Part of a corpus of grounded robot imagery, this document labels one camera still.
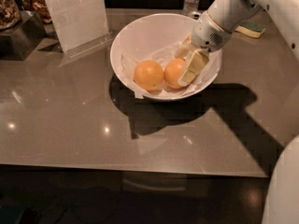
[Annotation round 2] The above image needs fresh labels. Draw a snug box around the dark metal box stand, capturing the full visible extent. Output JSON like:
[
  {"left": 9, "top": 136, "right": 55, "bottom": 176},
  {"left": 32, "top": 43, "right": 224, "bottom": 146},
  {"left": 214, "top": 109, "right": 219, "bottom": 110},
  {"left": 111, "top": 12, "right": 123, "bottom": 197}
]
[{"left": 0, "top": 11, "right": 47, "bottom": 61}]

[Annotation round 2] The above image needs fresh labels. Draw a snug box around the glass jar of nuts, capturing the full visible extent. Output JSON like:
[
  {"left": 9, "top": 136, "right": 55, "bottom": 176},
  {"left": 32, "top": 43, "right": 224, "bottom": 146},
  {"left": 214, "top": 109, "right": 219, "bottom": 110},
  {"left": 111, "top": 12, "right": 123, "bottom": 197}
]
[{"left": 0, "top": 0, "right": 21, "bottom": 30}]

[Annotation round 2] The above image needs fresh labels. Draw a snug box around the yellow green sponge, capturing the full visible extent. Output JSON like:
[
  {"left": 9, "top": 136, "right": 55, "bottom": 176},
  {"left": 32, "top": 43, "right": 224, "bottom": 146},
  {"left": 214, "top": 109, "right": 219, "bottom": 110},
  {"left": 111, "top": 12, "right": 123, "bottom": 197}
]
[{"left": 235, "top": 21, "right": 266, "bottom": 39}]

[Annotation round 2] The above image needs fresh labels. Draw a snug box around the metal can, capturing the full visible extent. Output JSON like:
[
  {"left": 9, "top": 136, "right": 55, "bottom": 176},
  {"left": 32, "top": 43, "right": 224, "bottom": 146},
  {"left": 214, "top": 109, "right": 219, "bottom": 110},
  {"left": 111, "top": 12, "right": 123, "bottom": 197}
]
[{"left": 189, "top": 11, "right": 201, "bottom": 20}]

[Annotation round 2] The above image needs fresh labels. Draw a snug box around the clear acrylic sign holder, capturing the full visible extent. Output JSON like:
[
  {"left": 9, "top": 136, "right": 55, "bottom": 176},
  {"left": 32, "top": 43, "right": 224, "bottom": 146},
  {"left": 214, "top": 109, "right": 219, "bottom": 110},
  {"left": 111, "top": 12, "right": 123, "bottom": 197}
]
[{"left": 45, "top": 0, "right": 111, "bottom": 57}]

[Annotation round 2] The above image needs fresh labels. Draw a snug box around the white paper napkin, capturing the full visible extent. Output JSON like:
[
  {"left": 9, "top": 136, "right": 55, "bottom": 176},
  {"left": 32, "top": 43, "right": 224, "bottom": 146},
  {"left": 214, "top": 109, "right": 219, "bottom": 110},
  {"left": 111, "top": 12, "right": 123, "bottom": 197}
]
[{"left": 120, "top": 39, "right": 221, "bottom": 100}]

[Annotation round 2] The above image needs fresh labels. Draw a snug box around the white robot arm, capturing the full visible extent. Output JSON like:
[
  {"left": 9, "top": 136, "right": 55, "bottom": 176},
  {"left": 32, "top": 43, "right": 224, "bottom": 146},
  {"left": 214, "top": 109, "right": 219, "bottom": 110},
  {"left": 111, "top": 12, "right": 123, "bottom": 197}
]
[{"left": 176, "top": 0, "right": 299, "bottom": 224}]

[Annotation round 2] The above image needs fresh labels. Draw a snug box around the snack tray in background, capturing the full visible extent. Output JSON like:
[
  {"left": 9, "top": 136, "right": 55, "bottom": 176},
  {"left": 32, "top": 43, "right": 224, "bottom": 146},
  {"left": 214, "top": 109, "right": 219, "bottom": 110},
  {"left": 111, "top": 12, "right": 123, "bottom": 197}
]
[{"left": 21, "top": 0, "right": 52, "bottom": 24}]

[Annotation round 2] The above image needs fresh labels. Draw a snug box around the orange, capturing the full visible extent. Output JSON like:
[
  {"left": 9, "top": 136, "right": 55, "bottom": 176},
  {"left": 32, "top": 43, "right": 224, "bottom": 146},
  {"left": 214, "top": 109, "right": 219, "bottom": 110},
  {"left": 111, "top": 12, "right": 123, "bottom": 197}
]
[
  {"left": 134, "top": 60, "right": 164, "bottom": 91},
  {"left": 164, "top": 58, "right": 185, "bottom": 90}
]

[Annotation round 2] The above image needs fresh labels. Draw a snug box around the white ceramic bowl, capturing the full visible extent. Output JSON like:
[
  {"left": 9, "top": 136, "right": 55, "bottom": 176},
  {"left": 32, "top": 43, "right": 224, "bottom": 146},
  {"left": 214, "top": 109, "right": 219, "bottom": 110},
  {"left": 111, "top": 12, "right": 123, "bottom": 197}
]
[{"left": 110, "top": 13, "right": 222, "bottom": 101}]

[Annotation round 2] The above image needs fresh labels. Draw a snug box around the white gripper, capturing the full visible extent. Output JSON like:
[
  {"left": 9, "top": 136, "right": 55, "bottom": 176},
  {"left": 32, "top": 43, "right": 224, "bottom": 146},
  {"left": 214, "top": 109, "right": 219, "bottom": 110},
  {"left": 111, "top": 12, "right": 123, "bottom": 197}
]
[{"left": 175, "top": 11, "right": 232, "bottom": 87}]

